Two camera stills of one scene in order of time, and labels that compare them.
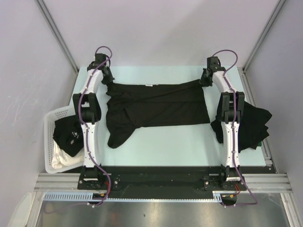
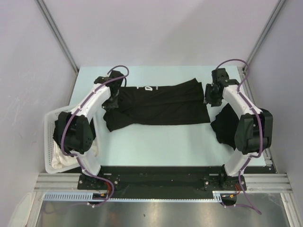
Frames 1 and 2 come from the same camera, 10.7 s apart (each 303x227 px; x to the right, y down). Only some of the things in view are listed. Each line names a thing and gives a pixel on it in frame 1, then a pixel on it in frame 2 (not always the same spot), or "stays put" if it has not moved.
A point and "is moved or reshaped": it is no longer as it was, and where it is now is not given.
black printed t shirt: x=132 y=105 is moved or reshaped
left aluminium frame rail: x=57 y=182 stays put
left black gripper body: x=107 y=78 -> x=111 y=102
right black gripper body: x=204 y=80 -> x=210 y=97
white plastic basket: x=49 y=120 stays put
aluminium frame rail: x=268 y=183 stays put
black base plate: x=163 y=179 stays put
